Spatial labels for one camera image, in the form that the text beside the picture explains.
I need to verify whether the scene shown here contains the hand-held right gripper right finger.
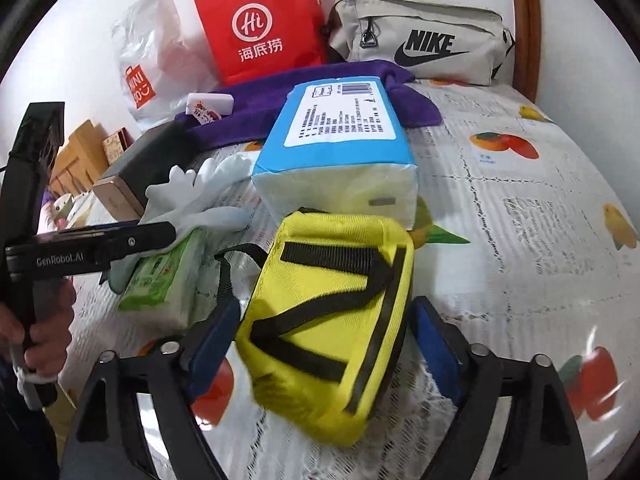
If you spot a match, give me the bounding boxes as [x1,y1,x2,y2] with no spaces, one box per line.
[407,296,588,480]

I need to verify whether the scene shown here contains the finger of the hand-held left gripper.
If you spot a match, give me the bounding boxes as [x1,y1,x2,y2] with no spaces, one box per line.
[99,221,179,264]

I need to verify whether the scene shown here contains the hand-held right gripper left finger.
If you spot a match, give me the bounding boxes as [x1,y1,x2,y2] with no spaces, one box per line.
[60,292,243,480]

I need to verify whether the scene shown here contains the green wet wipes pack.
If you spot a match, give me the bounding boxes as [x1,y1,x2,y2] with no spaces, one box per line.
[119,230,211,328]

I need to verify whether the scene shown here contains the white glove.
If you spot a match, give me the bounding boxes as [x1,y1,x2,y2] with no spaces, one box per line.
[107,155,253,293]

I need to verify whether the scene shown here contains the yellow and black pouch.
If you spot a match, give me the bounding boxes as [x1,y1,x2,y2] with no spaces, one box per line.
[215,210,416,447]

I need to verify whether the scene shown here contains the small white snack packet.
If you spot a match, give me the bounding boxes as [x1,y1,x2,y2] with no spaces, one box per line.
[186,92,235,125]

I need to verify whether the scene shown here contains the purple fabric tray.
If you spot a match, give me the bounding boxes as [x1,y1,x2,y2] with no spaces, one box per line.
[175,59,443,148]

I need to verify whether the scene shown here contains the person's left hand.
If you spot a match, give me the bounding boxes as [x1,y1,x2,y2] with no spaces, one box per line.
[0,279,77,377]

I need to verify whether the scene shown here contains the white floral pillow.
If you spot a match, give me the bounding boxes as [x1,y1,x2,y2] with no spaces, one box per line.
[42,192,96,231]

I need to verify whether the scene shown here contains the dark green tin box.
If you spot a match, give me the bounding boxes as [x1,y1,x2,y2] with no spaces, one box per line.
[92,121,193,221]

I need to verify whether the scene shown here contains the patterned book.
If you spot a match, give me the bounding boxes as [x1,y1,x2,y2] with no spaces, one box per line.
[102,129,132,163]

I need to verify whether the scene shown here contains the wooden headboard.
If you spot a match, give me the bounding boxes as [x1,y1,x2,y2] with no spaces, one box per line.
[50,120,108,196]

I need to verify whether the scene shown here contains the white plastic shopping bag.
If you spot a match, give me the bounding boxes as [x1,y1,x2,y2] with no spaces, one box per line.
[111,0,221,131]

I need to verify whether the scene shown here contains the blue tissue pack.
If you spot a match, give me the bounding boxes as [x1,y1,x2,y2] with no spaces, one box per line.
[250,76,421,233]

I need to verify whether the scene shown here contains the red paper bag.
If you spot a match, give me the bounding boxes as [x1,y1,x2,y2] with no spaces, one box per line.
[194,0,328,86]

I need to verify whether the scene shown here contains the grey waist bag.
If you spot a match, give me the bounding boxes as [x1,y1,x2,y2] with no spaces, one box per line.
[327,0,516,86]

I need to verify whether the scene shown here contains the brown wooden door frame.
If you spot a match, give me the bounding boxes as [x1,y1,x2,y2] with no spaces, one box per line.
[507,0,543,103]

